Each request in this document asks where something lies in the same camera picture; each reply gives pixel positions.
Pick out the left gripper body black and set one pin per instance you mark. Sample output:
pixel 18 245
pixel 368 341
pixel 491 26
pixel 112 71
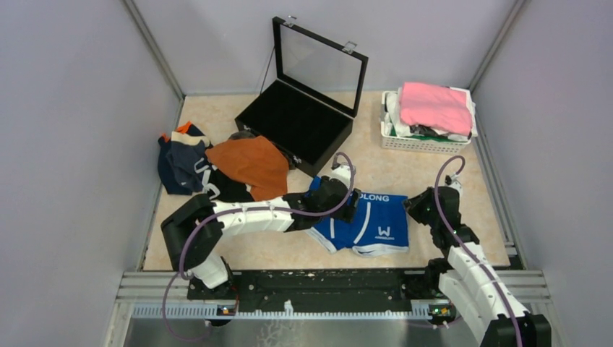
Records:
pixel 345 212

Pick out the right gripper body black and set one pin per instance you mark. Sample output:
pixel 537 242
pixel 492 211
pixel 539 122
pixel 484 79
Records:
pixel 421 210

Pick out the royal blue underwear white trim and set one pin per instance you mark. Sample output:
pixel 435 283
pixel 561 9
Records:
pixel 379 227

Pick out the orange underwear cream waistband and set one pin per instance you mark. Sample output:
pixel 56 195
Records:
pixel 256 162

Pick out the black display case glass lid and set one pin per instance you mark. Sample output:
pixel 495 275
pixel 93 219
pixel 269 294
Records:
pixel 308 110

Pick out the black underwear white trim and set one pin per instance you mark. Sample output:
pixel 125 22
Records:
pixel 218 186

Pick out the olive grey underwear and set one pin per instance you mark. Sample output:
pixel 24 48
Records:
pixel 242 135

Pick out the dark blue underwear cream waistband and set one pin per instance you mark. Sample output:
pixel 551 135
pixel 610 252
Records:
pixel 187 159

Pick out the navy underwear orange waistband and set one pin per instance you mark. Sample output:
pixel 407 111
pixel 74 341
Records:
pixel 164 168

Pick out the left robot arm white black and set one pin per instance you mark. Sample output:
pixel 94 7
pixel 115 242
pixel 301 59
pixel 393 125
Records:
pixel 192 232

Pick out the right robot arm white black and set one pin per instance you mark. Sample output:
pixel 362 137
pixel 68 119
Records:
pixel 465 276

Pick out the white plastic basket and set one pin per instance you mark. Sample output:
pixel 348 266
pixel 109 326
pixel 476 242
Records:
pixel 389 138

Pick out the white cloths in basket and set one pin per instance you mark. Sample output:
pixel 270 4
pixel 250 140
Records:
pixel 395 115

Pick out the pink folded cloth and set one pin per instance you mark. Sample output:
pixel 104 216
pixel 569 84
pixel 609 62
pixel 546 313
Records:
pixel 437 107

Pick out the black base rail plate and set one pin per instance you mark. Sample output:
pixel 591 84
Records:
pixel 330 291

